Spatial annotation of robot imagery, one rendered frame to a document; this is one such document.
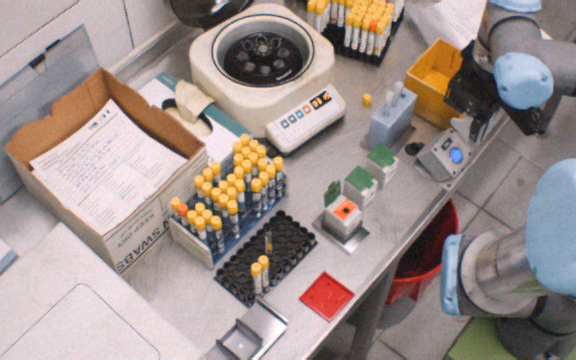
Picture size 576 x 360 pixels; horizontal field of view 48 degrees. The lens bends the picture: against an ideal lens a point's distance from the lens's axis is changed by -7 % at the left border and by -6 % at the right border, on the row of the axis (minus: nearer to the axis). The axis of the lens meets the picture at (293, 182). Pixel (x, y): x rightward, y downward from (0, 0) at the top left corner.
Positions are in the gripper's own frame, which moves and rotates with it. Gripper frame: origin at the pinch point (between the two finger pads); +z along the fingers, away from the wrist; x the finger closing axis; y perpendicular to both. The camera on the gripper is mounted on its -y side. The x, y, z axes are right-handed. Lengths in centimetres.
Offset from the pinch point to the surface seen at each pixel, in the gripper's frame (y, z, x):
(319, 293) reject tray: 6.3, 12.6, 35.4
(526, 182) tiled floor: -2, 100, -78
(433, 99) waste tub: 13.4, 5.5, -7.6
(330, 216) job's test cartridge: 12.5, 6.4, 25.5
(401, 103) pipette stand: 16.4, 2.7, -0.3
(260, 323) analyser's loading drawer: 9.2, 8.8, 47.1
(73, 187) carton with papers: 51, 6, 51
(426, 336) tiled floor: -6, 100, -8
